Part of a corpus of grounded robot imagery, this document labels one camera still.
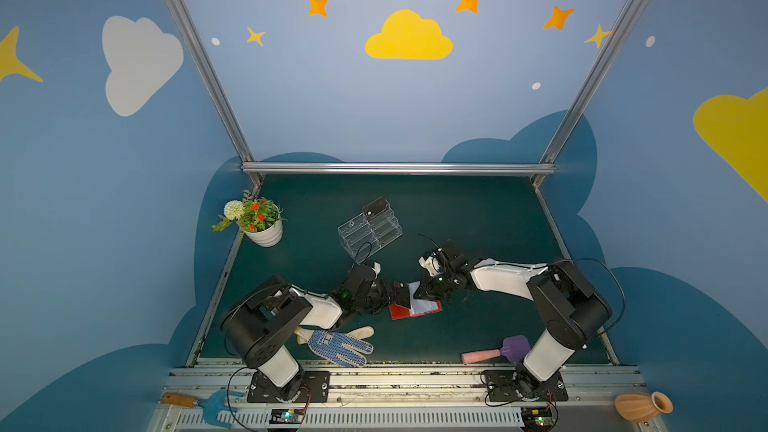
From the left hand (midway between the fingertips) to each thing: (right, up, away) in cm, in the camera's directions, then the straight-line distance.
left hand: (411, 294), depth 85 cm
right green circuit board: (+30, -26, -14) cm, 42 cm away
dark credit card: (-3, 0, +1) cm, 3 cm away
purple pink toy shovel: (+27, -12, -8) cm, 30 cm away
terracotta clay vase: (+49, -18, -21) cm, 56 cm away
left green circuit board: (-31, -25, -15) cm, 43 cm away
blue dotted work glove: (-21, -13, -5) cm, 25 cm away
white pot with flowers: (-46, +21, +5) cm, 51 cm away
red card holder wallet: (+2, -5, +2) cm, 6 cm away
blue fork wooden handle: (-49, -23, -14) cm, 56 cm away
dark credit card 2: (-11, +25, +15) cm, 31 cm away
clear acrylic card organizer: (-13, +17, +14) cm, 26 cm away
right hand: (+2, -1, +5) cm, 5 cm away
